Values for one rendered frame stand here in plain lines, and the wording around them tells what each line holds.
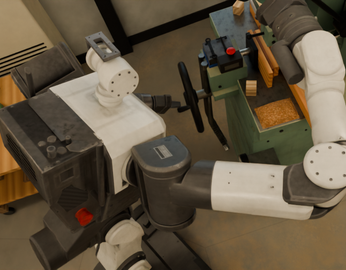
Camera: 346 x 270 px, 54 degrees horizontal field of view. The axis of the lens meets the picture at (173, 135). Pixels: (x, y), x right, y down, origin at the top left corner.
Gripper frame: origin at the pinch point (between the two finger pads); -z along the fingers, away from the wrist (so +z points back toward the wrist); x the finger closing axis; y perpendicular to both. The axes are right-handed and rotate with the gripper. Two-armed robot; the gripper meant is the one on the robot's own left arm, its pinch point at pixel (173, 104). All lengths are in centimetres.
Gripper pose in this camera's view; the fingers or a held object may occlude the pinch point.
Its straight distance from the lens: 146.2
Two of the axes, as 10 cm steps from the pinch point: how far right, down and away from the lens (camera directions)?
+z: -9.3, 0.2, -3.7
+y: -1.2, -9.6, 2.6
